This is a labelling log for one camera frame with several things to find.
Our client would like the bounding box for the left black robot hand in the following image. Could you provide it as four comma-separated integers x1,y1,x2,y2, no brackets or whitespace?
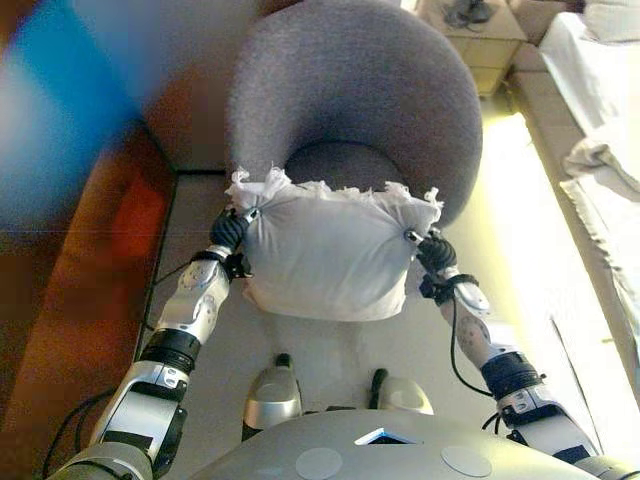
209,207,261,251

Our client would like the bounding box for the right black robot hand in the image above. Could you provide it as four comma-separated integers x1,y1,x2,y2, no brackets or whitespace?
403,227,459,274

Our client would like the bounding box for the white fringed cushion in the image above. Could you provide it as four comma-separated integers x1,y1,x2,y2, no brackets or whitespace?
224,162,445,322

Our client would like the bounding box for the right silver robot leg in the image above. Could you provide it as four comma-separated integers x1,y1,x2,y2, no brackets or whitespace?
368,368,435,416

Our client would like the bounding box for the glossy dark cabinet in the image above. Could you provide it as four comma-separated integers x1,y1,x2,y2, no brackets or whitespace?
0,0,179,480

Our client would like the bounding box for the grey fabric armchair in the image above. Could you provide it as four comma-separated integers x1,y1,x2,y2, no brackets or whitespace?
225,0,485,227

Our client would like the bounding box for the bed with white duvet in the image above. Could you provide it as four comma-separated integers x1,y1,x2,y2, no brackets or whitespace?
509,0,640,396

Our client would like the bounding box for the beige wooden nightstand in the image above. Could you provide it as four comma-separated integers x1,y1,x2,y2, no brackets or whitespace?
419,0,529,99

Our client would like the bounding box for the silver robot torso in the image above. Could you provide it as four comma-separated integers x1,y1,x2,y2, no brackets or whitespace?
192,407,601,480

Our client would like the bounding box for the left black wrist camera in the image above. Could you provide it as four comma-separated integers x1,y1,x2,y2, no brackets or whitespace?
227,252,252,280

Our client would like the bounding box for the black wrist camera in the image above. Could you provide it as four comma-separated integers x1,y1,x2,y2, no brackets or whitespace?
227,252,252,280
418,277,451,306

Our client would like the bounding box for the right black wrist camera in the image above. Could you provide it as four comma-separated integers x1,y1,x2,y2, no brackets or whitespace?
418,277,451,306

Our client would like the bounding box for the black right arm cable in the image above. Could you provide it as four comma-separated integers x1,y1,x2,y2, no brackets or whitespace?
448,299,497,399

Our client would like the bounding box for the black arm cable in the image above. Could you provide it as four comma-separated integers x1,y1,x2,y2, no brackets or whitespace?
448,299,497,399
42,254,199,476

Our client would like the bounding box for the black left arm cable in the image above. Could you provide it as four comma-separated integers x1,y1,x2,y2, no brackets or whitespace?
42,254,199,476

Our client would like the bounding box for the thin black floor cable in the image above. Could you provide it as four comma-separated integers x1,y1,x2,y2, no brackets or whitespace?
549,319,597,442

